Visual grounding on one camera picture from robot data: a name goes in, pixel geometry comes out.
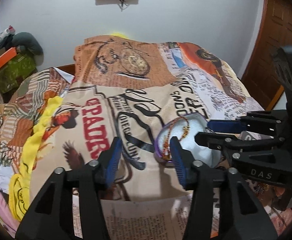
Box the green patterned storage box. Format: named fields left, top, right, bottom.
left=0, top=54, right=37, bottom=94

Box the pile of clothes on boxes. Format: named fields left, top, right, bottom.
left=0, top=25, right=15, bottom=50

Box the yellow cloth on bed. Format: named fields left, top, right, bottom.
left=8, top=96, right=62, bottom=222

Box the printed newspaper pattern bedspread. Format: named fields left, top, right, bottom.
left=0, top=35, right=292, bottom=240

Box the dark grey stuffed cushion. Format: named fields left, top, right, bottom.
left=12, top=32, right=43, bottom=55

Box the brown wooden door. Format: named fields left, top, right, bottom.
left=241, top=0, right=292, bottom=110

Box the orange beaded bracelet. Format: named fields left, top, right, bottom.
left=160, top=116, right=190, bottom=161

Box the yellow curved object behind bed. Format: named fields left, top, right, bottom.
left=110, top=33, right=129, bottom=39

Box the purple heart-shaped jewelry box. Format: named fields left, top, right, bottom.
left=154, top=113, right=221, bottom=167

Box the orange shoe box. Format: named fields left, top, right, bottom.
left=0, top=47, right=17, bottom=68

